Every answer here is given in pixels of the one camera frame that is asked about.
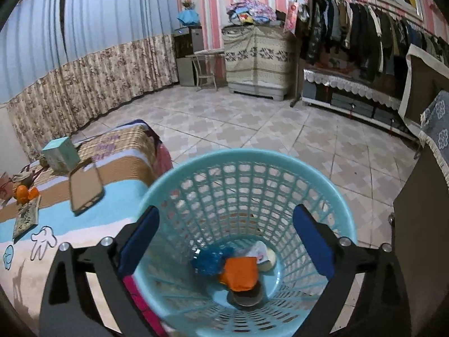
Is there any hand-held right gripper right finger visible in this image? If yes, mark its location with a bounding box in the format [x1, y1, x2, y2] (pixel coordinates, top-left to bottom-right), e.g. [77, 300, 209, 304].
[293, 204, 411, 337]

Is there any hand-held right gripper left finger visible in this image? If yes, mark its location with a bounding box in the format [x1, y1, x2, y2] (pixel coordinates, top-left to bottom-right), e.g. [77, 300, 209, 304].
[39, 205, 165, 337]

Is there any white round lid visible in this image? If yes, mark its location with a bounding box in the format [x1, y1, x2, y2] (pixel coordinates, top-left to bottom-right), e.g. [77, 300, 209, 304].
[260, 247, 278, 272]

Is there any white plastic packet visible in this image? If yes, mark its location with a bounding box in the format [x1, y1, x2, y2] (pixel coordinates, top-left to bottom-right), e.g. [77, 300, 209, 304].
[235, 240, 269, 264]

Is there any blue plastic bag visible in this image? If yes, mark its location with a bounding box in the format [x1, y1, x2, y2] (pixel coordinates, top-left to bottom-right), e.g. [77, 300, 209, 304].
[191, 247, 235, 276]

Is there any orange snack wrapper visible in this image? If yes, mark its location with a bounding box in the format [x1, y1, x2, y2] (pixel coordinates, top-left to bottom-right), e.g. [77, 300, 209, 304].
[218, 256, 260, 293]

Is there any teal plastic basket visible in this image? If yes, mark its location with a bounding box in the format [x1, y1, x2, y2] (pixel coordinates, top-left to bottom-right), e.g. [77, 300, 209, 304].
[135, 148, 358, 337]

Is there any brown phone case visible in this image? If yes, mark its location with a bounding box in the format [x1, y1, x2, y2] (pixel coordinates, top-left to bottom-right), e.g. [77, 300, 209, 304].
[68, 158, 106, 216]

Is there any woven plaid mat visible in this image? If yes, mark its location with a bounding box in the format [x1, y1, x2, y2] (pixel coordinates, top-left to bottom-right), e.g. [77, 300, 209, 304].
[7, 121, 172, 204]

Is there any dark brown furniture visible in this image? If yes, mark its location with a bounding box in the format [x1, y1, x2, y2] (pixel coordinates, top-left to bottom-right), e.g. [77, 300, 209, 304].
[393, 147, 449, 337]

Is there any flat paper booklet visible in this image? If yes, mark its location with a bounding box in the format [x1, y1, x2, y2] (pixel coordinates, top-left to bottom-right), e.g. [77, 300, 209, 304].
[12, 197, 41, 241]

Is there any teal cardboard box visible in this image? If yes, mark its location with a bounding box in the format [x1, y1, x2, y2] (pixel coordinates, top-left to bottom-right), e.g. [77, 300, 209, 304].
[41, 138, 81, 172]

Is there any low cabinet with lace cloth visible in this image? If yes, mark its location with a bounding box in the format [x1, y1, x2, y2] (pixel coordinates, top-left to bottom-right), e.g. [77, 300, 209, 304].
[302, 68, 421, 137]

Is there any white cabinet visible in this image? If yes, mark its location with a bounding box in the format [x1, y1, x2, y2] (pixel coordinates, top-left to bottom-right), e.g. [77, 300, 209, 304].
[0, 103, 29, 169]

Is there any blue lace cloth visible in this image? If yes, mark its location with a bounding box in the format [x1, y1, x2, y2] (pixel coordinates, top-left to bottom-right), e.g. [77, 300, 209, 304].
[419, 90, 449, 186]

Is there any white framed board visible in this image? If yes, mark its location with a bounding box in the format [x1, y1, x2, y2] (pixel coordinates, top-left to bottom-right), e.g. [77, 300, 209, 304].
[398, 44, 449, 137]

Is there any water dispenser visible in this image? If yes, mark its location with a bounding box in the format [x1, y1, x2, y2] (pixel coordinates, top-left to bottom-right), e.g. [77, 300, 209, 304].
[174, 25, 204, 86]

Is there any cloth covered washing machine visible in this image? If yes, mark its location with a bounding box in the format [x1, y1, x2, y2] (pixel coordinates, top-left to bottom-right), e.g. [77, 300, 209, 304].
[222, 24, 297, 102]

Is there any small folding table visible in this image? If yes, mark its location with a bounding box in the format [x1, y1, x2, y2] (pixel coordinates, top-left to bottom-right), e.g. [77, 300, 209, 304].
[186, 50, 225, 92]

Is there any blue floral curtain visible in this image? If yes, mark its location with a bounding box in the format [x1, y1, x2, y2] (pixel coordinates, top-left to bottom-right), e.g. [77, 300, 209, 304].
[0, 0, 67, 162]
[61, 0, 179, 113]

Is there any row of hanging clothes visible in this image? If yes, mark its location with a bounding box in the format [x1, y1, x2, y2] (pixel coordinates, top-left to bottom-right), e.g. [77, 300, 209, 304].
[302, 0, 449, 88]

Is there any pink hanging bag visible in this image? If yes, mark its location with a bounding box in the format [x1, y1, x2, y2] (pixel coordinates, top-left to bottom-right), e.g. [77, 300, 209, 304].
[283, 1, 299, 34]

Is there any pile of folded clothes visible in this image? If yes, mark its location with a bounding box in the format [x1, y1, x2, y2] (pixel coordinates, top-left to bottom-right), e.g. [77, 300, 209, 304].
[225, 0, 278, 27]

